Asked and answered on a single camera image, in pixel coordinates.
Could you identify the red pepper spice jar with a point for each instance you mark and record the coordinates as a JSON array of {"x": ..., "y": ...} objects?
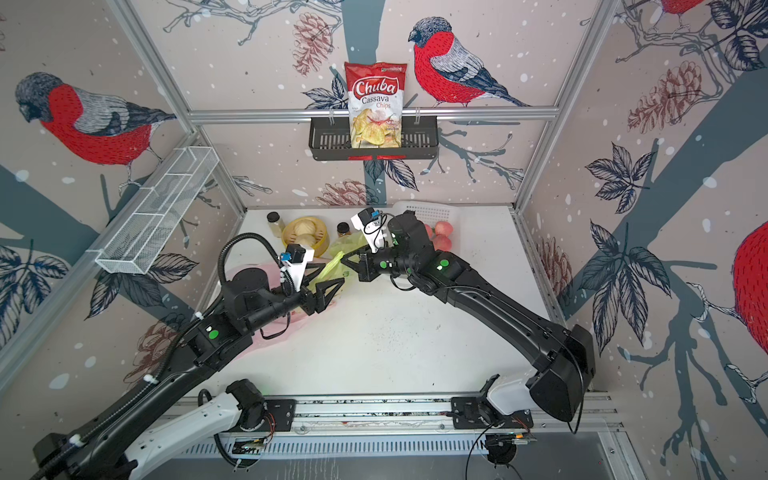
[{"x": 343, "y": 229}]

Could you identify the black wire shelf basket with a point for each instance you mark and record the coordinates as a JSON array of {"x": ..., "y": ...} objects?
[{"x": 412, "y": 138}]

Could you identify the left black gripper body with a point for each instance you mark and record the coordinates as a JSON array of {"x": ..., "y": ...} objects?
[{"x": 307, "y": 300}]

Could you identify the pink plastic bag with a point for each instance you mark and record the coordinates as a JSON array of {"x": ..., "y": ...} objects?
[{"x": 259, "y": 307}]

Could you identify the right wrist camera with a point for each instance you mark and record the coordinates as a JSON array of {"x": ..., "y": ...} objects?
[{"x": 371, "y": 223}]

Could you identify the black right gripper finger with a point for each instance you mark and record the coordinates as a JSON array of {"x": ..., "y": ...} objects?
[
  {"x": 355, "y": 259},
  {"x": 362, "y": 272}
]

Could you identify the bun in basket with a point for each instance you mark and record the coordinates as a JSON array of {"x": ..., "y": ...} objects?
[
  {"x": 307, "y": 241},
  {"x": 305, "y": 226}
]

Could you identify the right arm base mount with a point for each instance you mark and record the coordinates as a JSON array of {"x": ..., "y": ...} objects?
[{"x": 476, "y": 412}]

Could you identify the Chuba cassava chips bag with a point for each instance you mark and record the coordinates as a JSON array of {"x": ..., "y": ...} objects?
[{"x": 375, "y": 104}]

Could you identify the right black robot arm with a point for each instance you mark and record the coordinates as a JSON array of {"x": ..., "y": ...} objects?
[{"x": 562, "y": 358}]

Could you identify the white plastic crate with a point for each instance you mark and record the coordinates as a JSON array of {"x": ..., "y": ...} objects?
[{"x": 430, "y": 213}]

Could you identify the green plastic bag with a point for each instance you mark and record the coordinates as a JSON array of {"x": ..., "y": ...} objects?
[{"x": 334, "y": 268}]

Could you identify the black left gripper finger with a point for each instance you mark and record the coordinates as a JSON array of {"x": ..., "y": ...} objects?
[
  {"x": 318, "y": 274},
  {"x": 325, "y": 291}
]

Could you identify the spice jar pale contents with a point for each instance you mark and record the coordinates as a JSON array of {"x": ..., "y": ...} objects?
[{"x": 275, "y": 223}]

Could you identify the peach in crate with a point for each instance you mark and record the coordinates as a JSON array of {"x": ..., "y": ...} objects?
[
  {"x": 443, "y": 228},
  {"x": 442, "y": 243}
]

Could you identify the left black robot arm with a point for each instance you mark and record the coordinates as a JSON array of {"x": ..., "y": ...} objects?
[{"x": 125, "y": 442}]

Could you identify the white wire mesh basket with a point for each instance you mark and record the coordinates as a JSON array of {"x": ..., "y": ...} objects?
[{"x": 140, "y": 239}]

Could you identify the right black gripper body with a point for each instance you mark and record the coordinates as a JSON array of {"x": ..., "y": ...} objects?
[{"x": 387, "y": 262}]

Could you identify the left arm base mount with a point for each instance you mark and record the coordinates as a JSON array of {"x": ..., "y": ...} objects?
[{"x": 257, "y": 413}]

